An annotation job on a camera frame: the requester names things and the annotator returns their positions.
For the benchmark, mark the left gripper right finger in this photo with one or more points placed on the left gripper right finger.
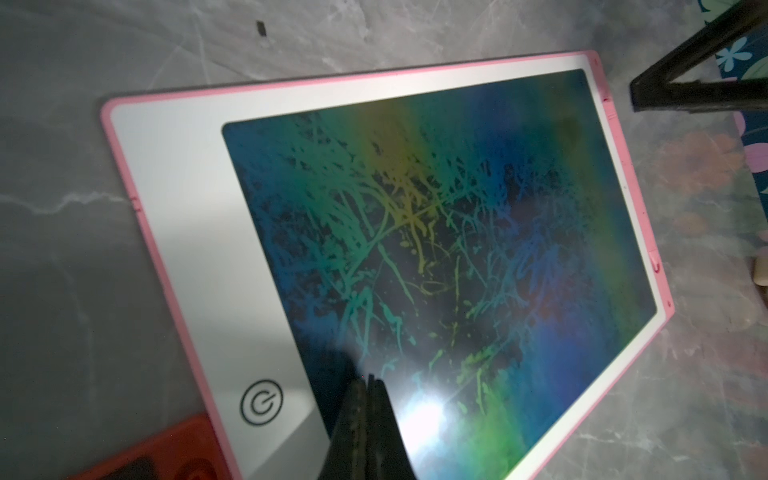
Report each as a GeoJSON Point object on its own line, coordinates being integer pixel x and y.
{"type": "Point", "coordinates": [386, 457]}

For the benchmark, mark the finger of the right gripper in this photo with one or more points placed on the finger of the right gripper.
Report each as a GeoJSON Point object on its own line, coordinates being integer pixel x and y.
{"type": "Point", "coordinates": [657, 88]}

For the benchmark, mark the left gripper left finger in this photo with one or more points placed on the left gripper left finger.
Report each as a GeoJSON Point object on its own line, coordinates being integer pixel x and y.
{"type": "Point", "coordinates": [347, 453]}

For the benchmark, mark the pink stylus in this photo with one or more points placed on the pink stylus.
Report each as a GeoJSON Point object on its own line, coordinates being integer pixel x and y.
{"type": "Point", "coordinates": [627, 166]}

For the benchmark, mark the rear red writing tablet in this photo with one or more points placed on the rear red writing tablet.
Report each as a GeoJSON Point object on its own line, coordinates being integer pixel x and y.
{"type": "Point", "coordinates": [188, 450]}

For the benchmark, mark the pink white writing tablet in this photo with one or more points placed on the pink white writing tablet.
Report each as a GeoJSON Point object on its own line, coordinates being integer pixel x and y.
{"type": "Point", "coordinates": [462, 232]}

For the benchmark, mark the cream round clock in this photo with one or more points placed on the cream round clock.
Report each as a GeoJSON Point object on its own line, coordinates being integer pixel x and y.
{"type": "Point", "coordinates": [760, 268]}

